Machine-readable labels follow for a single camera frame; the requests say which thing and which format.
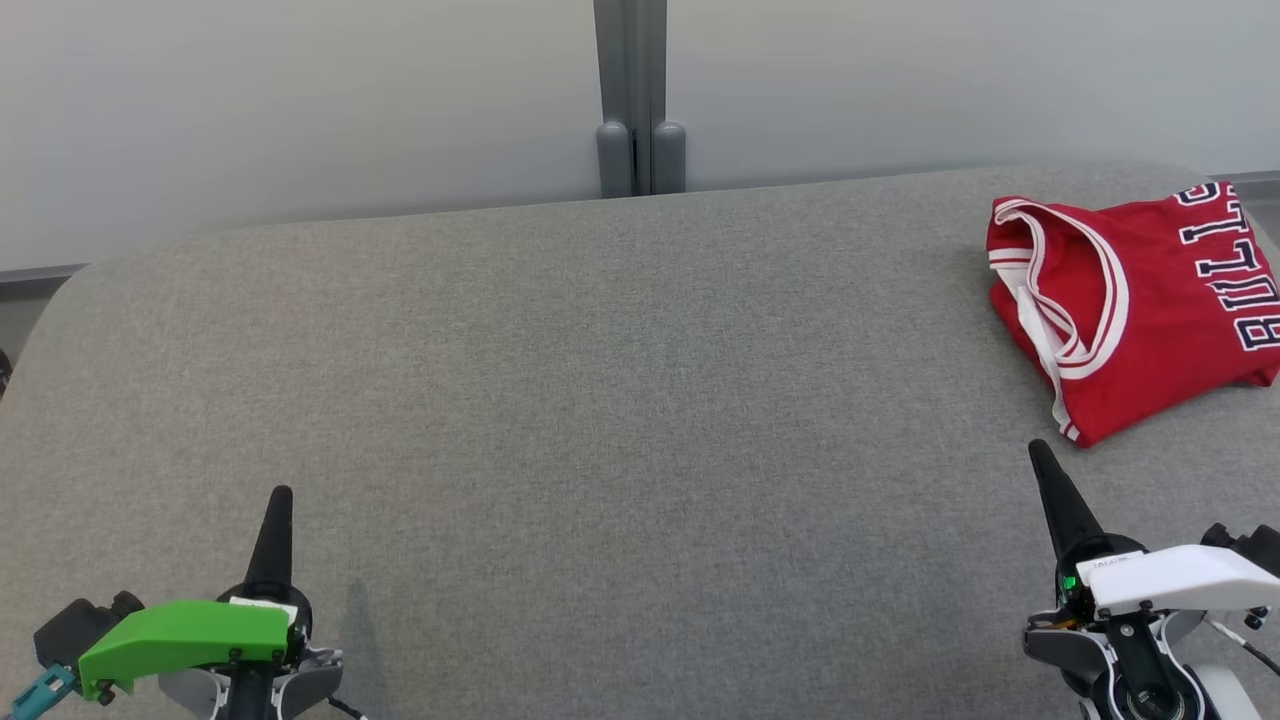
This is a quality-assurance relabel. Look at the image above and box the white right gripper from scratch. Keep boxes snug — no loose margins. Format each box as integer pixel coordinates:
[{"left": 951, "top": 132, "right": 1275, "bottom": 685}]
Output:
[{"left": 1028, "top": 439, "right": 1280, "bottom": 619}]

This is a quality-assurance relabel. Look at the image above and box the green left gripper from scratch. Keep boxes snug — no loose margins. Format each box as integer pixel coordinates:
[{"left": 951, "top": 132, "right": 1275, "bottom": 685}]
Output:
[{"left": 78, "top": 486, "right": 313, "bottom": 701}]

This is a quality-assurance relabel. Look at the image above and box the red white lettered jersey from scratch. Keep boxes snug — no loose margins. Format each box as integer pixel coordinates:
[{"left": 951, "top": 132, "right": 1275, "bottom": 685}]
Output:
[{"left": 985, "top": 180, "right": 1280, "bottom": 449}]

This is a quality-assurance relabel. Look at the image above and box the grey fabric padded surface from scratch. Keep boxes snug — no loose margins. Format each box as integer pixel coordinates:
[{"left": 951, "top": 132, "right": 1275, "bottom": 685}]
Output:
[{"left": 0, "top": 160, "right": 1280, "bottom": 720}]

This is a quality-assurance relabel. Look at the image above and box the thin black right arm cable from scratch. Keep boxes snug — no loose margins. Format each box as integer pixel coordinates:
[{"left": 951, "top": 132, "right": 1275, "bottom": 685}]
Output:
[{"left": 1205, "top": 612, "right": 1280, "bottom": 679}]

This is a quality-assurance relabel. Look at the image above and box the teal cable connector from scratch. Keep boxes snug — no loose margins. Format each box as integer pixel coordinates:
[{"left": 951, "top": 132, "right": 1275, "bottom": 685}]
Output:
[{"left": 8, "top": 663, "right": 79, "bottom": 719}]

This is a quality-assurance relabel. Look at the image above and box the grey partition post with feet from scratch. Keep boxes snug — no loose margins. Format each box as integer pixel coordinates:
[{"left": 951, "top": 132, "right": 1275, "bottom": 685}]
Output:
[{"left": 593, "top": 0, "right": 688, "bottom": 198}]

